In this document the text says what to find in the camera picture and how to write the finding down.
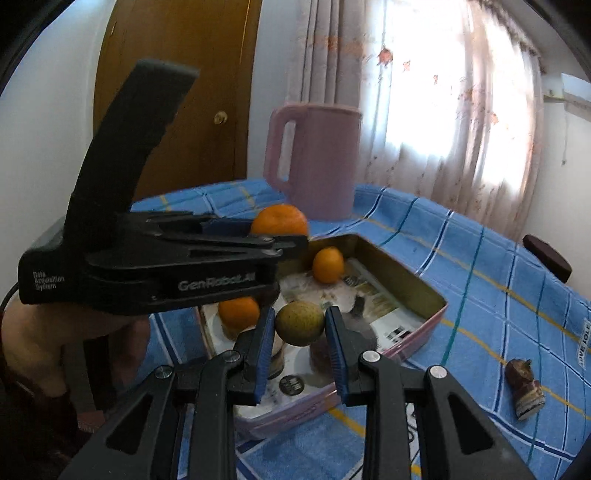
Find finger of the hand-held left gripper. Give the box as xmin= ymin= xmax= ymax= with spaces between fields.
xmin=129 ymin=212 xmax=257 ymax=236
xmin=88 ymin=226 xmax=309 ymax=273

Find brown wooden door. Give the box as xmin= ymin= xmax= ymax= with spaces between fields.
xmin=93 ymin=0 xmax=264 ymax=217

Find pink rectangular tin tray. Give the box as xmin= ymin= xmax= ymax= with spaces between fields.
xmin=196 ymin=233 xmax=448 ymax=440

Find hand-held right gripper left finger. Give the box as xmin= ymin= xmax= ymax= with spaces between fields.
xmin=60 ymin=307 xmax=276 ymax=480

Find dark brown round stool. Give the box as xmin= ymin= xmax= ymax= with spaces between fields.
xmin=523 ymin=234 xmax=573 ymax=283

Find person's left forearm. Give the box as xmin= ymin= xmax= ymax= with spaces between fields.
xmin=0 ymin=295 xmax=151 ymax=402

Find round green-brown fruit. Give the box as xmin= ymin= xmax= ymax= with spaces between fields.
xmin=276 ymin=301 xmax=325 ymax=346

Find white wall air conditioner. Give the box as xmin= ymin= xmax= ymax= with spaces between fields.
xmin=560 ymin=73 xmax=591 ymax=118

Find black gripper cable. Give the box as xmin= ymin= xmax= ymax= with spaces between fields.
xmin=0 ymin=281 xmax=21 ymax=319

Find blue plaid tablecloth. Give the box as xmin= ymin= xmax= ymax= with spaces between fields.
xmin=129 ymin=180 xmax=591 ymax=480

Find sheer floral curtain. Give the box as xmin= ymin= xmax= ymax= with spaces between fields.
xmin=286 ymin=0 xmax=548 ymax=227

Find pink electric kettle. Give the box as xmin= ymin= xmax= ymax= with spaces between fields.
xmin=263 ymin=104 xmax=362 ymax=221

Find brown crumpled wrapped snack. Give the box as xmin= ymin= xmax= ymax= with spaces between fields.
xmin=505 ymin=359 xmax=546 ymax=421

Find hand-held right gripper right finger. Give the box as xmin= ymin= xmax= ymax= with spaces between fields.
xmin=324 ymin=306 xmax=536 ymax=480

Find dark purple round fruit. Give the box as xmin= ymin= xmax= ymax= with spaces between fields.
xmin=308 ymin=340 xmax=334 ymax=371

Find orange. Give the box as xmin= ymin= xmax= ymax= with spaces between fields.
xmin=312 ymin=247 xmax=346 ymax=284
xmin=250 ymin=204 xmax=309 ymax=238
xmin=218 ymin=296 xmax=260 ymax=330

